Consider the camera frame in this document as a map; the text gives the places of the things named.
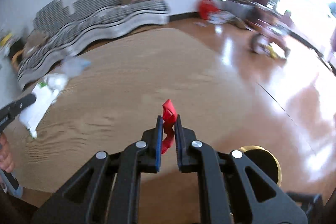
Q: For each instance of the red wrapper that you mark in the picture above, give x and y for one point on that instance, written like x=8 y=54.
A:
x=169 y=117

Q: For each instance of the black white striped sofa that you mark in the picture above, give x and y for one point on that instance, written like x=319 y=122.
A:
x=71 y=25

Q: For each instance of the white paper trash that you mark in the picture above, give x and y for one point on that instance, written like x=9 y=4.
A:
x=46 y=92

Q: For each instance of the pink children's tricycle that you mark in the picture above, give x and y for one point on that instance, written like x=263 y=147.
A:
x=270 y=28

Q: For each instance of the beige dotted clothing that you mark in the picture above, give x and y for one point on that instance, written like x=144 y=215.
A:
x=34 y=42

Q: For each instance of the black gold trash bin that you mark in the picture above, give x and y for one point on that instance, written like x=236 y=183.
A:
x=265 y=160

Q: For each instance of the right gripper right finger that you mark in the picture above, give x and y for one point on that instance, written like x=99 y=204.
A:
x=232 y=188

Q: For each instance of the person's left hand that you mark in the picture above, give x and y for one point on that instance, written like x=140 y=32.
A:
x=6 y=158

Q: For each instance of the clear plastic bag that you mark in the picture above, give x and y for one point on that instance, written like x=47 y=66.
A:
x=74 y=66

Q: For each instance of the red plastic bag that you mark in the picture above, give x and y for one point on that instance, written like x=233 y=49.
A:
x=205 y=8

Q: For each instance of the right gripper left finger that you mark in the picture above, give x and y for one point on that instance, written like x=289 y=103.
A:
x=106 y=188

